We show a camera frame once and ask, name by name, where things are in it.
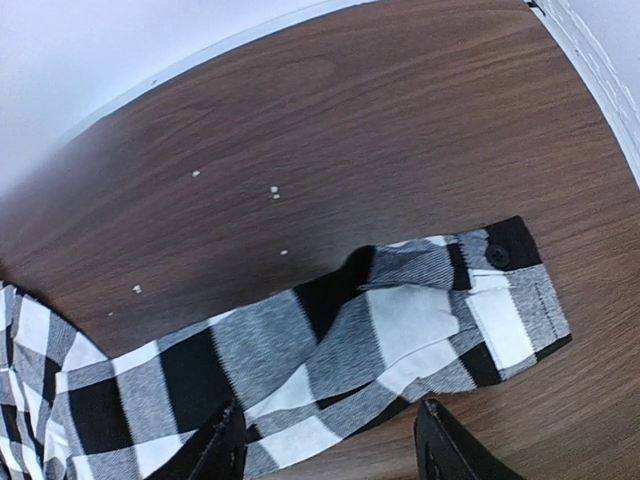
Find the white plastic laundry basket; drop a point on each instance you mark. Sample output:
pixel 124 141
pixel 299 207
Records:
pixel 601 40

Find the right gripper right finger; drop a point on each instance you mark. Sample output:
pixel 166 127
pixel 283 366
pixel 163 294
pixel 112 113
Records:
pixel 445 449

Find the black white plaid shirt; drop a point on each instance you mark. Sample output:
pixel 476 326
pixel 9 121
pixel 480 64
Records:
pixel 307 367

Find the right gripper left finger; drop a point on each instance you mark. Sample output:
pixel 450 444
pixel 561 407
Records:
pixel 218 449

